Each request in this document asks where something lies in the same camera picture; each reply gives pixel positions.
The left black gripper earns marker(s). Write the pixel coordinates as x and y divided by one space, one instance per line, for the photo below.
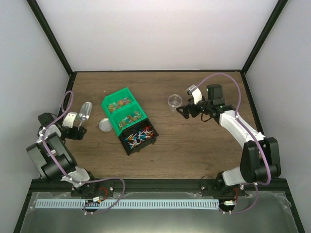
80 135

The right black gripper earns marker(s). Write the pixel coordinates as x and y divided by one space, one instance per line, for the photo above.
185 108

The silver metal scoop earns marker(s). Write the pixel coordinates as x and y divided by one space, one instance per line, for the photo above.
85 112

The black lollipop bin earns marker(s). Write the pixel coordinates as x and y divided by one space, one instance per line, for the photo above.
138 136

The green two-compartment candy bin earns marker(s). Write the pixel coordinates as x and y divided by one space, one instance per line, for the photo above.
123 110

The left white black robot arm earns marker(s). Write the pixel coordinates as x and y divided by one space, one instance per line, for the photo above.
53 159

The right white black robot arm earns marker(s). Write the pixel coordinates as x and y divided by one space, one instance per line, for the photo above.
260 160

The clear round plastic cup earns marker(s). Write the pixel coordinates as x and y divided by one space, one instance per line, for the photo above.
175 101

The clear round cup lid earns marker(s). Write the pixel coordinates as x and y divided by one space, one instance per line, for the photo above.
105 125

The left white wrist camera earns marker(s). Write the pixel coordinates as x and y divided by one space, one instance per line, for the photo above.
69 119

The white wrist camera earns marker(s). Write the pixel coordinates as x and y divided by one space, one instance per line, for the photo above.
194 91
69 119

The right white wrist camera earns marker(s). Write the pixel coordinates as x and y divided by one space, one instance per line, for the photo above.
194 91

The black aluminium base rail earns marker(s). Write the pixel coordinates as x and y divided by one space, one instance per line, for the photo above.
207 187

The light blue slotted cable duct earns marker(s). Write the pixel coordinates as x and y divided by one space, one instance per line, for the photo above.
204 204

